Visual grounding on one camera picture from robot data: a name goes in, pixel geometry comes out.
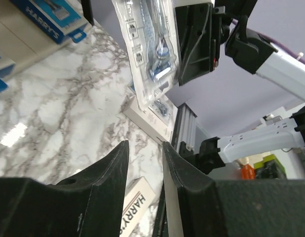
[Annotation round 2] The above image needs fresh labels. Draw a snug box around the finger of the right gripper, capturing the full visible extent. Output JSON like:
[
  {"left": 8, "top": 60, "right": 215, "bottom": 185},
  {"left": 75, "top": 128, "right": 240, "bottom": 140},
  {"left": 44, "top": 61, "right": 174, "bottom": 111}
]
[{"left": 175, "top": 2, "right": 214, "bottom": 86}]

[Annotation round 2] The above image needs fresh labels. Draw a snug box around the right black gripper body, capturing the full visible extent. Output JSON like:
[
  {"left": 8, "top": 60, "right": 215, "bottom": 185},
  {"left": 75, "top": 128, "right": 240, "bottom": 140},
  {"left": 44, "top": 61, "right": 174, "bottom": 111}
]
[{"left": 210, "top": 0, "right": 278, "bottom": 74}]

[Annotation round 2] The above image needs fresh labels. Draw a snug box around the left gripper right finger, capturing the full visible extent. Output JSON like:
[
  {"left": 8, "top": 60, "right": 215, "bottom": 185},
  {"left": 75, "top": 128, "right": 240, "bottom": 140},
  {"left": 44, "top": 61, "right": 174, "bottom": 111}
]
[{"left": 162, "top": 142, "right": 305, "bottom": 237}]

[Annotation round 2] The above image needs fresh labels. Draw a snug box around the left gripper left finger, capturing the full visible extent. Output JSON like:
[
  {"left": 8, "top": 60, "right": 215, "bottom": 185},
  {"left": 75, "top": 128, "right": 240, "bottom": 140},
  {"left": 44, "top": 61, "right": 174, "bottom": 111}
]
[{"left": 0, "top": 141, "right": 129, "bottom": 237}]

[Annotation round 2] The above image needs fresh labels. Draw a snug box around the blister razor pack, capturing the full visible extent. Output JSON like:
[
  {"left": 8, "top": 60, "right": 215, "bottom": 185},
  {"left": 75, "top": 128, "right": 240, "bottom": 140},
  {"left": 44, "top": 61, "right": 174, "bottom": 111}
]
[
  {"left": 113, "top": 0, "right": 180, "bottom": 111},
  {"left": 127, "top": 81, "right": 179, "bottom": 124}
]

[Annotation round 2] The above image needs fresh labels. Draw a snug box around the blue Harry's razor box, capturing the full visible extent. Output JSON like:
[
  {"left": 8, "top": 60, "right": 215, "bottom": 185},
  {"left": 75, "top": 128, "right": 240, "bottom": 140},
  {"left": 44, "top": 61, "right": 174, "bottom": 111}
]
[
  {"left": 12, "top": 0, "right": 88, "bottom": 44},
  {"left": 0, "top": 51, "right": 15, "bottom": 93}
]

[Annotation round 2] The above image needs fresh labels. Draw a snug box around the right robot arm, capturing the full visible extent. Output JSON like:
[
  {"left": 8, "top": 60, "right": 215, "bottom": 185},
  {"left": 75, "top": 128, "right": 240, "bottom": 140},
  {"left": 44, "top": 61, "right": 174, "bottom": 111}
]
[{"left": 168, "top": 0, "right": 305, "bottom": 173}]

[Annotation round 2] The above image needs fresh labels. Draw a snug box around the white Harry's box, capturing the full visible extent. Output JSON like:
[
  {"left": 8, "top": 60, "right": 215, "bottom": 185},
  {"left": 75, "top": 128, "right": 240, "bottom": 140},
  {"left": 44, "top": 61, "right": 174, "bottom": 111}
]
[{"left": 119, "top": 176, "right": 156, "bottom": 237}]

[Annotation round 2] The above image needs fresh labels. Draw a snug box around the tall white slim box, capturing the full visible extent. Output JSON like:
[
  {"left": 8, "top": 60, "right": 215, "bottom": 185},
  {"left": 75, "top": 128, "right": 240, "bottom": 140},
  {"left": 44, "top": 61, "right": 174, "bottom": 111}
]
[{"left": 123, "top": 96, "right": 178, "bottom": 144}]

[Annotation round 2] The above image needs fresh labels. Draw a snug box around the aluminium rail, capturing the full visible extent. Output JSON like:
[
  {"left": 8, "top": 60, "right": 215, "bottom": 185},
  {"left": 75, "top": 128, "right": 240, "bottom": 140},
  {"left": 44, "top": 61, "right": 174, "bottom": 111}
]
[{"left": 171, "top": 103, "right": 196, "bottom": 152}]

